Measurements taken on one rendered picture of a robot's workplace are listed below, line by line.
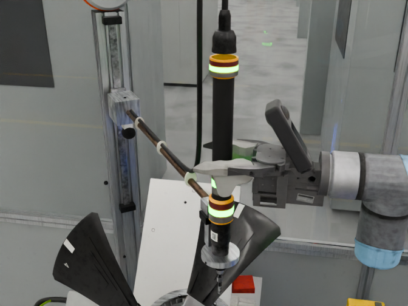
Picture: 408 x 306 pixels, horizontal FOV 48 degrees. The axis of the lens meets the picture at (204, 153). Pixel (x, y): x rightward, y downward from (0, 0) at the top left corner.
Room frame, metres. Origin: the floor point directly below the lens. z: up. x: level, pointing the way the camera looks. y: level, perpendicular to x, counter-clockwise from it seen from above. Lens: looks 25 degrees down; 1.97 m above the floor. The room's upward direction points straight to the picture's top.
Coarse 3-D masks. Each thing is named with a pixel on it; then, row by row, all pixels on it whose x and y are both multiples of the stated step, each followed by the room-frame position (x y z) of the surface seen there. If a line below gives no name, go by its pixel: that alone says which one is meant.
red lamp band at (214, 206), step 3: (210, 201) 0.66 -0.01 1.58; (210, 204) 0.66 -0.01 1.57; (213, 204) 0.66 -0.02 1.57; (216, 204) 0.65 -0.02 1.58; (225, 204) 0.65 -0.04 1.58; (228, 204) 0.65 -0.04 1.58; (231, 204) 0.66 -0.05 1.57; (213, 207) 0.66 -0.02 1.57; (216, 207) 0.65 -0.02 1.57; (219, 207) 0.65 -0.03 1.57; (222, 207) 0.65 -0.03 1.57; (225, 207) 0.65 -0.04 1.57; (228, 207) 0.65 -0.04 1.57; (231, 207) 0.66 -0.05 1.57; (219, 210) 0.65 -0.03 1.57; (222, 210) 0.65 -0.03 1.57
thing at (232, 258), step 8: (200, 200) 0.71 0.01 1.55; (208, 208) 0.69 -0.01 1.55; (200, 216) 0.70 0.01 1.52; (208, 224) 0.69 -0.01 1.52; (208, 232) 0.69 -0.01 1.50; (208, 240) 0.69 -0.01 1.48; (208, 248) 0.68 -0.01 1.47; (232, 248) 0.68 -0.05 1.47; (200, 256) 0.67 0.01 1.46; (208, 256) 0.66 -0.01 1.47; (216, 256) 0.66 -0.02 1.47; (224, 256) 0.66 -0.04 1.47; (232, 256) 0.66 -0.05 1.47; (208, 264) 0.65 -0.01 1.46; (216, 264) 0.64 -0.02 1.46; (224, 264) 0.64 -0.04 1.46; (232, 264) 0.64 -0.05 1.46
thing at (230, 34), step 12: (228, 12) 0.67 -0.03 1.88; (228, 24) 0.67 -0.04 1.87; (216, 36) 0.66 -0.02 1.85; (228, 36) 0.66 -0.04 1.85; (216, 48) 0.66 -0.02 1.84; (228, 48) 0.66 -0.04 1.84; (216, 228) 0.66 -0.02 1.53; (228, 228) 0.66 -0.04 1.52; (216, 240) 0.66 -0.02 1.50; (228, 240) 0.66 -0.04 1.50; (216, 252) 0.66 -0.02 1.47; (228, 252) 0.67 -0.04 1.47
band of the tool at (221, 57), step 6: (216, 54) 0.69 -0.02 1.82; (222, 54) 0.69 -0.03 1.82; (228, 54) 0.69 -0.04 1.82; (216, 60) 0.65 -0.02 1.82; (222, 60) 0.65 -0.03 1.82; (228, 60) 0.65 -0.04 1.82; (234, 60) 0.66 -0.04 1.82; (234, 66) 0.66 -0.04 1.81; (216, 72) 0.65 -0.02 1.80; (222, 72) 0.65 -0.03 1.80; (228, 72) 0.65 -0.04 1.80; (222, 78) 0.65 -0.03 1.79; (228, 78) 0.66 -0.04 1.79
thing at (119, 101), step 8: (120, 88) 1.29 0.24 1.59; (112, 96) 1.23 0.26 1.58; (120, 96) 1.23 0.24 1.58; (128, 96) 1.23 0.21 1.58; (136, 96) 1.23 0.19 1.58; (112, 104) 1.21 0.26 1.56; (120, 104) 1.19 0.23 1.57; (128, 104) 1.20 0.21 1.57; (136, 104) 1.21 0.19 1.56; (112, 112) 1.22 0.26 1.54; (120, 112) 1.19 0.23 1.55; (136, 112) 1.20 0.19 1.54; (120, 120) 1.19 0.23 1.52; (128, 120) 1.19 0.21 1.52
